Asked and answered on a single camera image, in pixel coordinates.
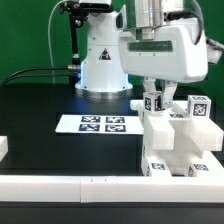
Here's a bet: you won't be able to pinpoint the white right fence rail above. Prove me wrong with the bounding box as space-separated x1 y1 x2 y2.
202 151 224 177

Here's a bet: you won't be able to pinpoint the white chair seat block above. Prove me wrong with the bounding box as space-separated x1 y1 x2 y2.
141 114 200 176

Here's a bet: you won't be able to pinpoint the small white tag cube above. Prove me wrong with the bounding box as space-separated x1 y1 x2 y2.
187 95 211 118

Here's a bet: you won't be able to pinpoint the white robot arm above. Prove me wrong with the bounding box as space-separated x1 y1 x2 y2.
79 0 224 108

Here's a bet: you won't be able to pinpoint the white block left edge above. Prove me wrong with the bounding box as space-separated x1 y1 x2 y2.
0 136 8 162

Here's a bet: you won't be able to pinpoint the white front fence rail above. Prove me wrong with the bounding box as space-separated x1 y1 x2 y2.
0 175 224 203

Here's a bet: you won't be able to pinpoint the white tag sheet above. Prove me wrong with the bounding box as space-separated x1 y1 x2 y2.
55 114 143 135

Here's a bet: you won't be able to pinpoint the white fence rail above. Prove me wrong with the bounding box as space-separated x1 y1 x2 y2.
0 175 224 203
202 151 224 177

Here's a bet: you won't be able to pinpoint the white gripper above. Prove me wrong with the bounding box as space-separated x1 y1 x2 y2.
114 4 209 110

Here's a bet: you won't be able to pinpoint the black cables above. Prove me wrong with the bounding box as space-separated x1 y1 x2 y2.
0 65 82 87

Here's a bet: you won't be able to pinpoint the white chair back piece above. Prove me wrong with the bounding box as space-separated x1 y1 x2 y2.
130 100 224 151

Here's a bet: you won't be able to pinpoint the grey cable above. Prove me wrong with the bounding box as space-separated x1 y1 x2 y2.
47 0 69 84

